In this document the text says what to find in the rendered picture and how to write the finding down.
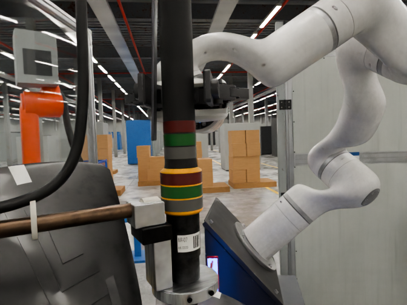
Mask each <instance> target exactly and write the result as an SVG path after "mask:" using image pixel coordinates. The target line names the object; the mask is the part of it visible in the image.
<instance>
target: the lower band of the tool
mask: <svg viewBox="0 0 407 305"><path fill-rule="evenodd" d="M200 171H202V169H200V168H199V167H196V168H188V169H165V168H164V169H162V170H161V171H160V173H164V174H186V173H194V172H200ZM200 184H202V183H199V184H195V185H185V186H167V185H161V184H160V185H161V186H166V187H187V186H196V185H200ZM202 196H203V195H201V196H199V197H195V198H186V199H169V198H163V197H161V198H162V199H165V200H191V199H196V198H200V197H202ZM201 210H203V208H201V209H199V210H196V211H190V212H167V211H165V214H167V215H173V216H185V215H193V214H197V213H199V212H200V211H201Z"/></svg>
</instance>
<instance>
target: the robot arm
mask: <svg viewBox="0 0 407 305"><path fill-rule="evenodd" d="M335 49H336V63H337V68H338V70H339V74H340V78H341V80H342V85H343V95H344V96H343V103H342V107H341V110H340V113H339V117H338V119H337V122H336V124H335V125H334V128H333V129H332V131H331V132H330V133H329V134H328V135H327V136H326V137H325V138H324V139H323V140H321V141H320V142H319V143H318V144H316V145H315V146H314V147H313V148H312V149H311V150H310V152H309V154H308V158H307V161H308V166H309V168H310V170H312V172H313V173H314V174H315V175H316V176H317V177H318V178H319V179H321V181H322V182H323V183H324V184H325V185H326V186H327V187H329V189H326V190H316V189H313V188H310V187H308V186H305V185H300V184H298V185H295V186H293V187H292V188H290V189H289V190H288V191H287V192H286V193H284V195H283V196H281V197H280V198H279V199H278V200H277V201H275V202H274V203H273V204H272V205H271V206H270V207H269V208H268V209H267V210H266V211H264V212H263V213H262V214H261V215H260V216H258V217H257V218H256V219H255V220H254V221H253V222H252V223H251V224H250V225H249V226H247V227H246V226H245V224H244V223H243V224H242V223H239V222H235V224H234V225H233V227H234V231H235V233H236V235H237V236H238V238H239V240H240V241H241V243H242V244H243V245H244V247H245V248H246V250H247V251H248V252H249V253H250V254H251V255H252V257H253V258H254V259H255V260H256V261H257V262H258V263H259V264H260V265H261V266H263V267H264V268H265V269H267V270H268V271H270V272H274V271H275V270H276V264H275V262H274V260H273V258H272V256H273V255H275V254H276V253H277V252H278V251H280V250H281V249H282V248H283V247H284V246H285V245H286V244H288V243H289V242H290V241H291V240H292V239H293V238H294V237H296V236H297V235H298V234H299V233H301V232H302V231H303V230H304V229H305V228H306V227H307V226H309V225H310V224H311V223H312V222H313V221H314V220H316V219H317V218H318V217H320V216H321V215H322V214H324V213H326V212H328V211H332V210H335V209H352V208H361V207H364V206H366V205H368V204H370V203H372V202H373V201H374V200H375V199H376V198H377V197H378V194H379V192H380V180H379V178H378V177H377V175H376V174H375V173H374V172H373V171H372V170H370V169H369V168H368V167H367V166H366V165H364V164H363V163H362V162H361V161H359V160H358V159H357V158H355V157H354V156H353V155H352V154H350V153H349V152H348V151H347V150H346V148H350V147H355V146H359V145H362V144H364V143H366V142H367V141H368V140H369V139H370V138H371V137H372V136H373V135H374V133H375V132H376V130H377V128H378V126H379V124H380V121H381V119H382V117H383V115H384V112H385V108H386V97H385V94H384V92H383V90H382V87H381V85H380V82H379V80H378V77H377V74H379V75H381V76H383V77H385V78H387V79H389V80H391V81H393V82H396V83H398V84H403V85H407V6H406V5H405V4H404V3H403V2H402V1H401V0H320V1H319V2H317V3H315V4H314V5H312V6H311V7H310V8H308V9H306V10H305V11H304V12H302V13H301V14H299V15H298V16H296V17H295V18H294V19H292V20H290V21H289V22H288V23H286V24H285V25H283V26H282V27H280V28H279V29H278V30H276V31H275V32H273V33H271V34H270V35H269V36H267V37H266V38H263V39H253V38H249V37H247V36H242V35H240V34H235V33H227V32H217V33H208V34H204V35H202V36H199V37H197V38H194V39H193V70H194V104H195V121H196V133H202V134H208V133H212V132H214V131H215V130H217V129H219V128H220V127H221V125H222V124H223V122H224V120H225V118H226V117H227V115H228V103H229V102H236V101H240V100H247V99H249V98H250V97H249V89H246V88H236V86H235V85H233V84H228V85H227V83H226V82H225V81H224V80H222V79H213V76H212V74H211V71H210V69H207V70H204V71H203V74H202V73H201V72H200V69H199V67H200V66H202V65H203V64H205V63H207V62H211V61H227V62H231V63H233V64H236V65H238V66H239V67H241V68H243V69H244V70H246V71H247V72H249V74H251V75H252V76H253V77H255V78H256V79H257V80H258V81H259V82H260V83H262V84H264V85H265V86H267V87H270V88H274V87H278V86H279V85H281V84H284V83H285V82H286V81H288V80H290V79H291V78H293V77H294V76H296V75H297V74H299V73H300V72H302V71H303V70H305V69H306V68H308V67H309V66H311V65H312V64H314V63H315V62H317V61H318V60H320V59H321V58H323V57H324V56H326V55H327V54H329V53H330V52H332V51H333V50H335ZM125 105H136V106H137V107H141V106H142V107H143V108H148V109H147V116H148V118H149V119H150V120H151V78H150V77H148V76H147V75H146V74H143V73H138V74H137V84H134V91H133V93H130V94H126V95H125ZM157 121H158V122H163V111H162V81H161V65H160V62H159V63H158V64H157Z"/></svg>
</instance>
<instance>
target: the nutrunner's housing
mask: <svg viewBox="0 0 407 305"><path fill-rule="evenodd" d="M166 221H167V222H168V223H170V224H171V225H172V229H173V239H172V240H171V264H172V279H173V282H174V283H178V284H188V283H193V282H195V281H197V280H198V279H199V278H200V260H199V255H200V218H199V213H197V214H193V215H185V216H173V215H167V214H166Z"/></svg>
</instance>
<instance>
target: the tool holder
mask: <svg viewBox="0 0 407 305"><path fill-rule="evenodd" d="M139 200H140V199H136V200H127V201H126V203H131V208H132V216H131V218H127V222H128V223H129V224H131V234H132V236H133V237H134V238H136V239H137V240H138V241H139V242H140V243H141V244H142V245H144V246H145V269H146V280H147V281H148V282H149V284H150V285H151V288H152V293H153V295H154V297H155V298H156V299H158V300H159V301H161V302H163V303H167V304H172V305H192V304H197V303H201V302H203V301H206V300H207V299H209V298H211V297H212V296H213V295H214V294H215V293H216V292H217V290H218V288H219V284H218V274H217V272H216V271H215V270H214V269H212V268H210V267H208V266H206V265H202V264H200V278H199V279H198V280H197V281H195V282H193V283H188V284H178V283H174V282H173V279H172V264H171V240H172V239H173V229H172V225H171V224H170V223H168V222H167V221H165V203H164V202H163V201H161V200H159V201H154V202H146V203H144V202H140V201H139Z"/></svg>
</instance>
